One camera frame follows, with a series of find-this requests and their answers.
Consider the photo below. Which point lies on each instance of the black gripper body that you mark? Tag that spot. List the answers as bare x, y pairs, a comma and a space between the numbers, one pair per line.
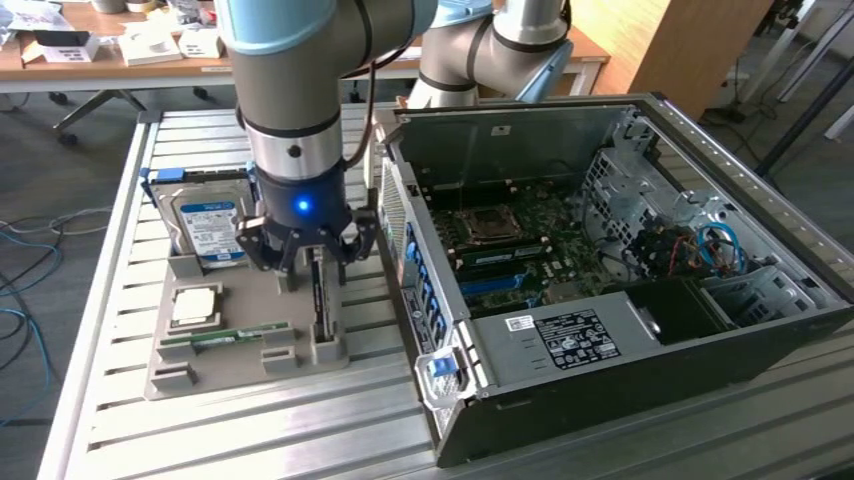
303, 197

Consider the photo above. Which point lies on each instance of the NVIDIA graphics card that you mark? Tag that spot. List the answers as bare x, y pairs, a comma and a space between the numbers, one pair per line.
322, 300

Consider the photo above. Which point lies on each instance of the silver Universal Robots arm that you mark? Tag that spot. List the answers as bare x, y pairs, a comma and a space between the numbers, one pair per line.
287, 75

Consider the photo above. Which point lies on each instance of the grey parts rack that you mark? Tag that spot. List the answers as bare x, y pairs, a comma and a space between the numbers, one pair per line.
247, 310

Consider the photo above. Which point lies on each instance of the silver CPU chip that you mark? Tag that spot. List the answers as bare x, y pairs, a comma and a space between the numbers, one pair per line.
195, 305

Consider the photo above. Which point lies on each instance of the green RAM stick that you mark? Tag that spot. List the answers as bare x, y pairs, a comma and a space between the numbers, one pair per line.
227, 335
504, 256

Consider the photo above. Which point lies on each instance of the blue expansion slot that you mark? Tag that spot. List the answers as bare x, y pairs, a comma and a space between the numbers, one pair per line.
494, 285

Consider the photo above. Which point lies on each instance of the green motherboard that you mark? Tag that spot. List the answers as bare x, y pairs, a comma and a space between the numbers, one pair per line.
574, 260

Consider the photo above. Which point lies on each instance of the grey chipset heatsink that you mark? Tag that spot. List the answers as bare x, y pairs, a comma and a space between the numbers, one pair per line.
569, 291

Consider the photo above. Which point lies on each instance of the small white box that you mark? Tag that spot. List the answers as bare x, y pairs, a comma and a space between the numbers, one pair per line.
201, 44

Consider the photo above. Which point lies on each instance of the grey wheeled desk foot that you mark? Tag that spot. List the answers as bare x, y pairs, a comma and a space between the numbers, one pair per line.
87, 107

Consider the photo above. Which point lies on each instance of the grey power supply unit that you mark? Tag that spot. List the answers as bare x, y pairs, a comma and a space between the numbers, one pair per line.
574, 335

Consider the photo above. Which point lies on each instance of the open white box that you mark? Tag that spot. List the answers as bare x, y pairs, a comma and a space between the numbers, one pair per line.
150, 47

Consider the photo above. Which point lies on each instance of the perforated metal disk bay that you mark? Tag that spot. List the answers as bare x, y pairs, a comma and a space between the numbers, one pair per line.
621, 200

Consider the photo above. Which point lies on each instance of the roll of tape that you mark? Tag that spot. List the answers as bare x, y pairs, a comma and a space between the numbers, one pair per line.
141, 6

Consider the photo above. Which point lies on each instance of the black and white box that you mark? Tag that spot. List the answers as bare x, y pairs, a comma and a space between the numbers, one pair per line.
67, 50

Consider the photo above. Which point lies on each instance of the grey cup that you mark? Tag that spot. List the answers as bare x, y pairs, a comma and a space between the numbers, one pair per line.
109, 6

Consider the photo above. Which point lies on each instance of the open black PC case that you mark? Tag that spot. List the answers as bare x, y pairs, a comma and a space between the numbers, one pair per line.
601, 425

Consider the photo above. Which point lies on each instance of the clear plastic bag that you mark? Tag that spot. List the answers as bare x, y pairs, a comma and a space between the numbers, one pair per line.
34, 17

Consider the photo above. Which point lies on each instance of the wooden cabinet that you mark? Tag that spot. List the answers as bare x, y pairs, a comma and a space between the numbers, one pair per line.
668, 50

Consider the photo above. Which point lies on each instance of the silver drive tray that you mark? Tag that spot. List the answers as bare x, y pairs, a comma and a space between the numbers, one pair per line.
761, 300

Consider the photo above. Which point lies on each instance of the black slanted pole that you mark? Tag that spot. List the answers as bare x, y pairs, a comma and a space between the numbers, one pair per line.
801, 115

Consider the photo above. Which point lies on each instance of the hard disk with blue bracket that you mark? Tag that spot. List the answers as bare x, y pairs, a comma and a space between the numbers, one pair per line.
207, 225

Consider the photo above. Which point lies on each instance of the white table frame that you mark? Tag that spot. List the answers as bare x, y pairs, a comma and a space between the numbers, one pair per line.
810, 45

